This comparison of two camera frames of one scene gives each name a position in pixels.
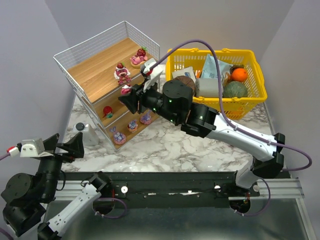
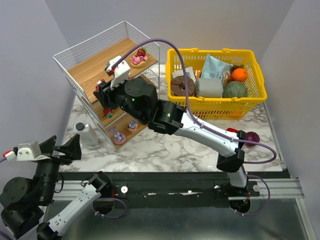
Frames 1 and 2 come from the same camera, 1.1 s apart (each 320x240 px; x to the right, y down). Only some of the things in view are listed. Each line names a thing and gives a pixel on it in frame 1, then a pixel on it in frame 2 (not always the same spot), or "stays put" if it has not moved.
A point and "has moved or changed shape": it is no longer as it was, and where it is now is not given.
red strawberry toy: x=108 y=112 stays put
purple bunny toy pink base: x=119 y=138 stays put
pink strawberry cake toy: x=136 y=60 stays put
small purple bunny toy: x=132 y=126 stays put
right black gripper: x=138 y=100 -> x=104 y=94
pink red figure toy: x=126 y=89 has moved or changed shape
